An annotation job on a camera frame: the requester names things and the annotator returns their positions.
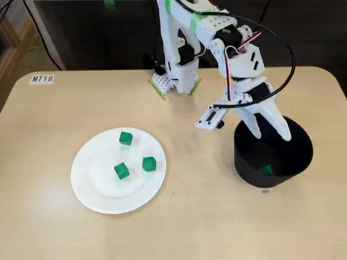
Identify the green cube block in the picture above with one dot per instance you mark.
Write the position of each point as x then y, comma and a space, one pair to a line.
265, 169
149, 163
125, 137
121, 171

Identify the green tape piece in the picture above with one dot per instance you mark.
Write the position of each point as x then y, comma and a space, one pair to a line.
109, 4

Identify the green tape strip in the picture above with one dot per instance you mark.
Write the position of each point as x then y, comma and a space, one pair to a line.
195, 86
157, 90

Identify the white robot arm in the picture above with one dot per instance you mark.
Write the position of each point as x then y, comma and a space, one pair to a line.
168, 40

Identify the black plug connector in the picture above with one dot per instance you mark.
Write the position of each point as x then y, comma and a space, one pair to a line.
157, 66

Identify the white paper plate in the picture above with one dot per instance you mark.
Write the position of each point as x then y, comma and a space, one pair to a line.
103, 189

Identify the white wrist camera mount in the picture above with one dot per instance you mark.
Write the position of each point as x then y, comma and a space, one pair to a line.
210, 119

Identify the green tape band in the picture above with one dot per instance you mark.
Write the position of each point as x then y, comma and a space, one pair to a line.
170, 5
195, 23

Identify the white metal frame post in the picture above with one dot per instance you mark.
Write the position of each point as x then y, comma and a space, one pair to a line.
46, 35

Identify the white label MT18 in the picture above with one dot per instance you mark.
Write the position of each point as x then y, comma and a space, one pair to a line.
42, 79

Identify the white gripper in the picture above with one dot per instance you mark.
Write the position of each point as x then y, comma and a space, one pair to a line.
250, 106

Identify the black pot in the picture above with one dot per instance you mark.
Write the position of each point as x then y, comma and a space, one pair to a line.
271, 181

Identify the wooden cabinet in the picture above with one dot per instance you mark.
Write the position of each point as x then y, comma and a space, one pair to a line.
13, 54

